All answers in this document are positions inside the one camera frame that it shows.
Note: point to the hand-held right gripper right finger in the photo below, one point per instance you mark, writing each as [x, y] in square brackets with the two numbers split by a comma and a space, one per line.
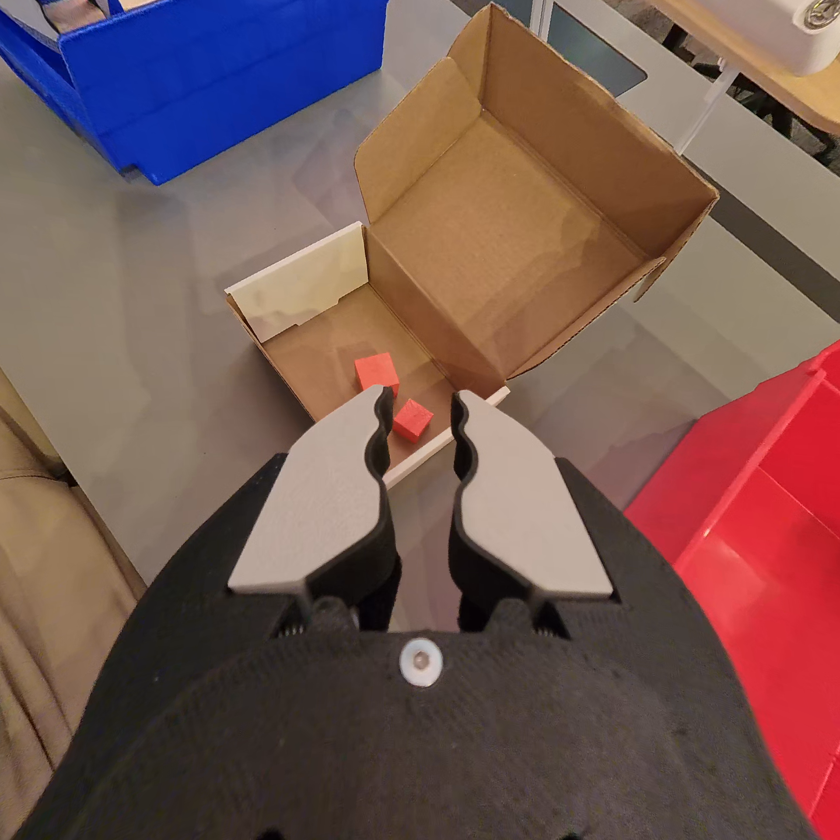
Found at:
[525, 518]

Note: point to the brown cardboard box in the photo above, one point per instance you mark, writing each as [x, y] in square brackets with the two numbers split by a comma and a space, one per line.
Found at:
[499, 249]

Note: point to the white plastic device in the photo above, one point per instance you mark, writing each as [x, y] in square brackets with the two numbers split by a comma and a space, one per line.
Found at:
[754, 26]

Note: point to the beige upholstered seat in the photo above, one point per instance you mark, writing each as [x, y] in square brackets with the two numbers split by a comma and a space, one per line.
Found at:
[46, 590]

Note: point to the red plastic bin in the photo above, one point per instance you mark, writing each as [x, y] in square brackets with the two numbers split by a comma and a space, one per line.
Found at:
[774, 558]

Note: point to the red cube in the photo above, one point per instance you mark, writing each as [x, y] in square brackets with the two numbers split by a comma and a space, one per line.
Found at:
[375, 371]
[412, 420]

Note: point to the white device on stand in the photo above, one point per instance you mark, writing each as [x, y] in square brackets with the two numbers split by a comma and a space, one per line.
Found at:
[774, 92]

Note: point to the blue plastic bin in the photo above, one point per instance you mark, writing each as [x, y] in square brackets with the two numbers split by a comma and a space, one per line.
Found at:
[229, 85]

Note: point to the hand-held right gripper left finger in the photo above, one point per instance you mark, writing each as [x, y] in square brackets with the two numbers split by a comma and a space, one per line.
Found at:
[315, 512]

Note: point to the clear acrylic rod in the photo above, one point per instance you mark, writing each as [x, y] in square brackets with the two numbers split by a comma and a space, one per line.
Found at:
[702, 111]

